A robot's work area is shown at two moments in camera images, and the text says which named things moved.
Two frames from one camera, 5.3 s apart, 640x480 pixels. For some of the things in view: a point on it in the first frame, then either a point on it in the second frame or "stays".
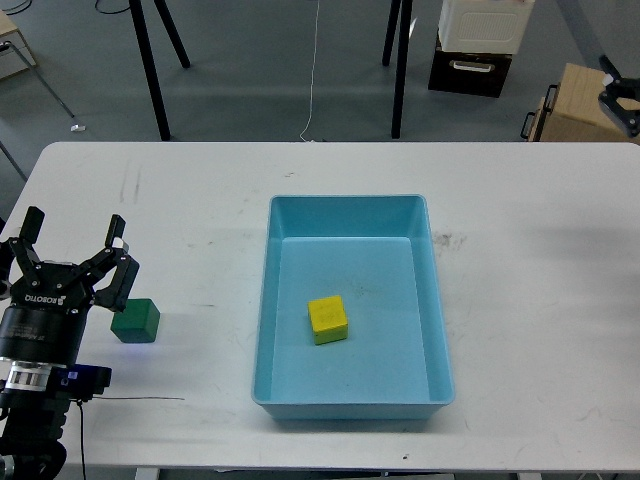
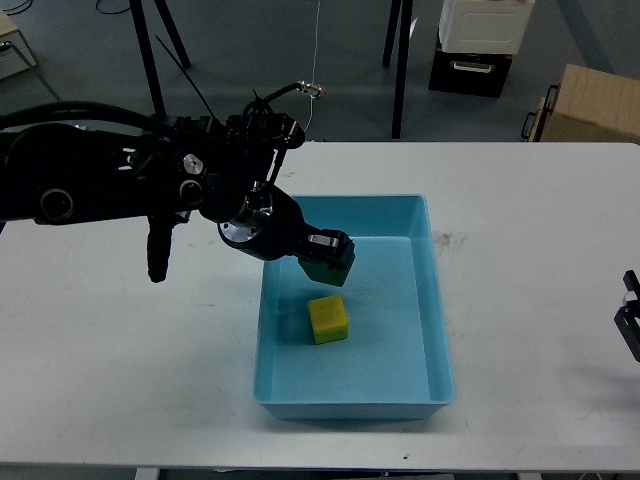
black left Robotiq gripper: [42, 323] to [270, 225]
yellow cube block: [329, 319] stays
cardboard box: [571, 111] stays
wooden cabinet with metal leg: [15, 58] stays
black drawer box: [472, 73] stays
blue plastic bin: [377, 252] stays
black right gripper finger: [628, 119] to [627, 318]
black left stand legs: [137, 13] stays
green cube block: [138, 322] to [323, 273]
